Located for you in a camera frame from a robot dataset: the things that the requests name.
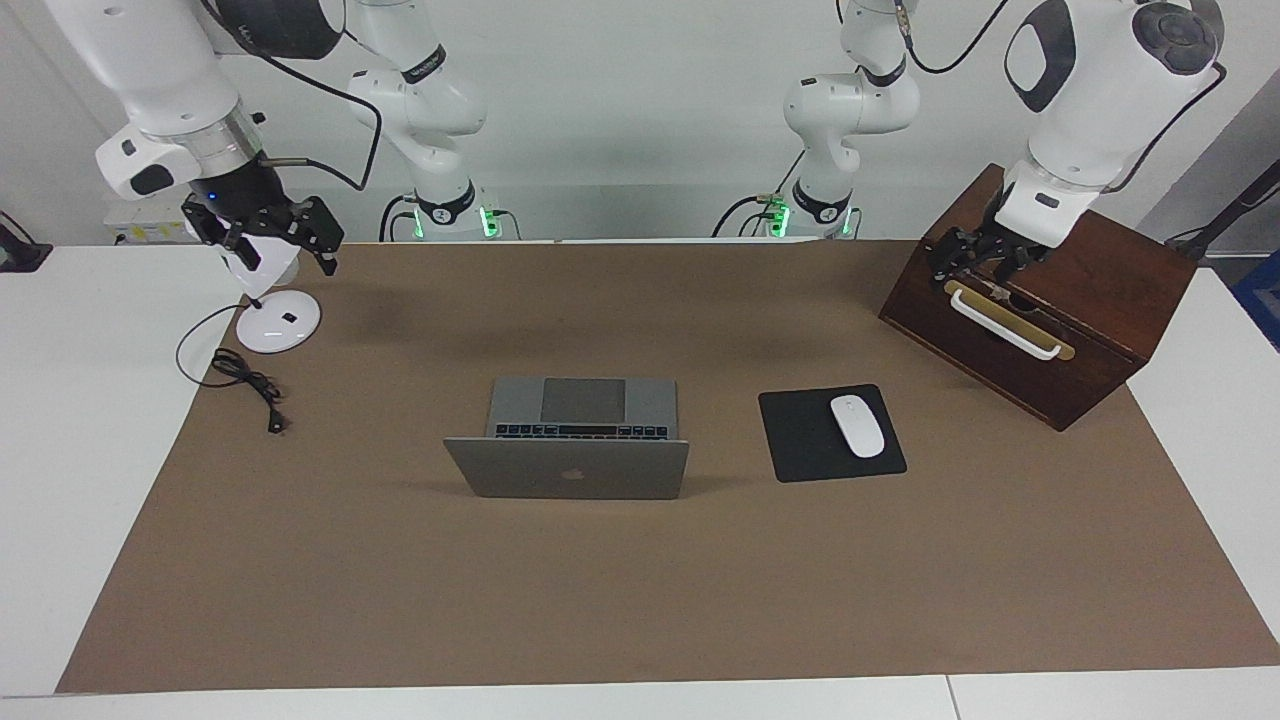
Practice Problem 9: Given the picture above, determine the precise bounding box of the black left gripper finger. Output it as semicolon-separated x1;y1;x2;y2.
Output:
985;252;1033;299
925;227;993;293

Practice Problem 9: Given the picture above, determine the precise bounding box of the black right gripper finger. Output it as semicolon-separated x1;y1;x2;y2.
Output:
182;195;263;271
283;197;346;278

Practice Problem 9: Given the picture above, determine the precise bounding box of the grey aluminium laptop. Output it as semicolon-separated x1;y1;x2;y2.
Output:
443;376;691;501

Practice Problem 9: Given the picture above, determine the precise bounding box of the white power strip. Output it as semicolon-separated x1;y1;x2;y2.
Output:
103;198;193;246

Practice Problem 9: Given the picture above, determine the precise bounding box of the dark brown wooden box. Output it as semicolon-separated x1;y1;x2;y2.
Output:
878;163;1199;432

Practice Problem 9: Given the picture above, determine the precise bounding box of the white desk lamp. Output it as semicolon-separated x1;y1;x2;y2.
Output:
218;238;323;354

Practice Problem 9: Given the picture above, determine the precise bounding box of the white computer mouse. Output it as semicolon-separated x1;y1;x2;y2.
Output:
830;395;887;459

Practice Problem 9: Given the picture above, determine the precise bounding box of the black stand pole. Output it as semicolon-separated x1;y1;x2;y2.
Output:
1165;160;1280;263

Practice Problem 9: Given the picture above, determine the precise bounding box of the black mouse pad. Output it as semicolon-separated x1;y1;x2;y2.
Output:
758;384;908;484

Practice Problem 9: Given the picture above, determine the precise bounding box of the blue crate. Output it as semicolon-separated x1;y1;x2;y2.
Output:
1232;250;1280;351

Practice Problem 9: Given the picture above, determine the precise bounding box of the brown table mat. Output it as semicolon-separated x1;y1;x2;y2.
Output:
55;240;1280;694

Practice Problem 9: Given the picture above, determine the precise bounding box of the white box handle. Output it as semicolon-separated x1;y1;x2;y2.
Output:
948;288;1063;361

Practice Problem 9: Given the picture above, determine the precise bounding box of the black base cable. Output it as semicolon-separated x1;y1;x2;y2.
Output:
712;150;807;239
378;195;421;243

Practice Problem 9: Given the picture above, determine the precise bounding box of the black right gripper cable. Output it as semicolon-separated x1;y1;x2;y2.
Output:
200;0;384;191

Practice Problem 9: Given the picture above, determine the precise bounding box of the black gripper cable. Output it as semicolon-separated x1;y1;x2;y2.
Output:
895;0;1229;196
200;0;384;191

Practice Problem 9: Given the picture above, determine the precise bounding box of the black lamp power cable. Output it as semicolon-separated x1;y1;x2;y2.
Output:
176;303;289;435

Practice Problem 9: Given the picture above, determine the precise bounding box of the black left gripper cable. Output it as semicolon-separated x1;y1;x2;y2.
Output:
895;0;1229;196

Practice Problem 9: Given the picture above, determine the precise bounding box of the black clamp mount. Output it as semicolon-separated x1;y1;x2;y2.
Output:
0;212;53;273

